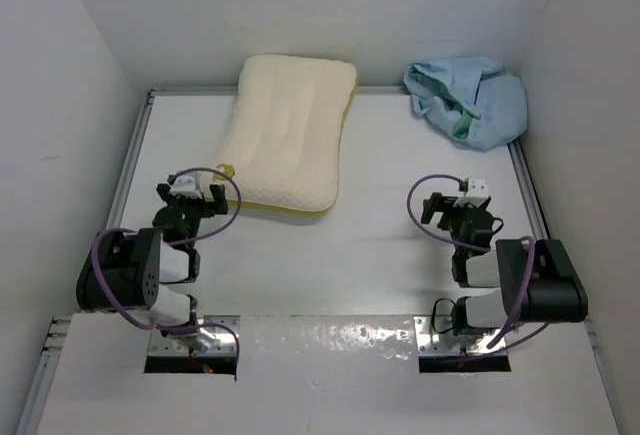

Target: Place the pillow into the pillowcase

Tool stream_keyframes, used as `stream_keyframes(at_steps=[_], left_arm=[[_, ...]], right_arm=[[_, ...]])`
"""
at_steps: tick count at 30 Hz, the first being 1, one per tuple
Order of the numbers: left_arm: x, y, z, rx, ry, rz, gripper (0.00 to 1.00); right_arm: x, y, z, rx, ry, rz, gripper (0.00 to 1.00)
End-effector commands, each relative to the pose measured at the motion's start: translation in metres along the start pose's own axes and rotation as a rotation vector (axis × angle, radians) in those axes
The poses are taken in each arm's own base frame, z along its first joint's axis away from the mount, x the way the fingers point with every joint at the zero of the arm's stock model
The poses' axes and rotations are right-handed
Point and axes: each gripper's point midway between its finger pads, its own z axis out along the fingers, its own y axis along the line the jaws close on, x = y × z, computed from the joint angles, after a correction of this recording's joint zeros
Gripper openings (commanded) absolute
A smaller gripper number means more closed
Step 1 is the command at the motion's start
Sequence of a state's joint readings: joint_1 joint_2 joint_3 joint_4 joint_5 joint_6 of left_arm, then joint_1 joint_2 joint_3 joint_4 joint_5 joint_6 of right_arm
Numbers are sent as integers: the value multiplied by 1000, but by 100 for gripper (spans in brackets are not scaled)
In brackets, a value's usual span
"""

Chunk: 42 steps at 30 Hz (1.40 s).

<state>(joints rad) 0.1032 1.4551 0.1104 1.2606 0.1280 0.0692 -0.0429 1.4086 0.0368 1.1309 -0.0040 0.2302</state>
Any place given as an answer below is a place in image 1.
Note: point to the white front cover board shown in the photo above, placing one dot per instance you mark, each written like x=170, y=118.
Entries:
x=323, y=375

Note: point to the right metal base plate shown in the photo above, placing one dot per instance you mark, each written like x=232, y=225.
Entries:
x=438, y=342

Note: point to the light blue pillowcase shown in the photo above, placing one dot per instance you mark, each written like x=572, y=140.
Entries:
x=475, y=101

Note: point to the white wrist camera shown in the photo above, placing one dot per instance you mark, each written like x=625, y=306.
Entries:
x=474, y=192
x=185, y=185

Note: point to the metal base plate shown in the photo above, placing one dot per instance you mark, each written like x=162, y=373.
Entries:
x=438, y=342
x=214, y=337

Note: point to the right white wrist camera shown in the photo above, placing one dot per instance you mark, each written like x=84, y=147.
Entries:
x=474, y=192

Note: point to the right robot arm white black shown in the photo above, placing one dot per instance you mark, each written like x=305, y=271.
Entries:
x=528, y=281

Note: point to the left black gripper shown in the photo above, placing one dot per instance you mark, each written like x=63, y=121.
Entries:
x=166, y=194

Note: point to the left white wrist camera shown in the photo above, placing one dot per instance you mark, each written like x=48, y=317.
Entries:
x=185, y=185

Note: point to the cream memory foam pillow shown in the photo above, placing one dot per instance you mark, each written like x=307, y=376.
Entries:
x=282, y=144

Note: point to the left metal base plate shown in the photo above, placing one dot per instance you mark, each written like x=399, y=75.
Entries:
x=214, y=337

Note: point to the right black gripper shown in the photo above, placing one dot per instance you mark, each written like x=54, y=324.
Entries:
x=436, y=203

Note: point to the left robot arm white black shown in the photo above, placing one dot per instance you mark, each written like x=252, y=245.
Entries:
x=137, y=269

